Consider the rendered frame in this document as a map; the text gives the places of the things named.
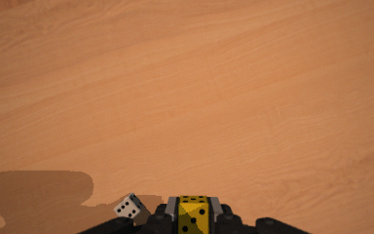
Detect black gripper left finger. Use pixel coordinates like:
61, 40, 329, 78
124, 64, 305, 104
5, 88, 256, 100
77, 197, 179, 234

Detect yellow die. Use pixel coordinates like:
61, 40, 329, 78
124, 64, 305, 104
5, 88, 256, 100
178, 196, 209, 234

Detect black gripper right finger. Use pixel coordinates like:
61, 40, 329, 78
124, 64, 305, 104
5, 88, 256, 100
207, 197, 311, 234

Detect white die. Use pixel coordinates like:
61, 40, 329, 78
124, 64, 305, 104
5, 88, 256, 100
114, 193, 144, 219

